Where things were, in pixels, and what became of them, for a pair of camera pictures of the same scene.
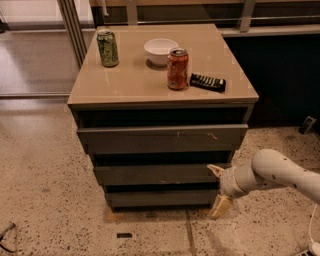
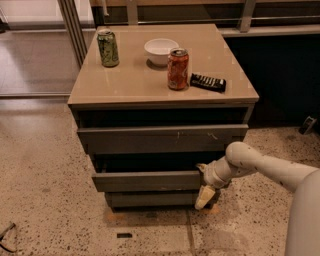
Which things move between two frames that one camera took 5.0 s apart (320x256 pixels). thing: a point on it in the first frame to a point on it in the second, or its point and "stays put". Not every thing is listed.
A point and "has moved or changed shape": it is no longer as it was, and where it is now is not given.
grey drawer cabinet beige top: (155, 105) stays put
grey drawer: (157, 175) has moved or changed shape
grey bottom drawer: (162, 198) stays put
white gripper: (227, 183) to (210, 175)
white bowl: (157, 50) stays put
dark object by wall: (307, 125) stays put
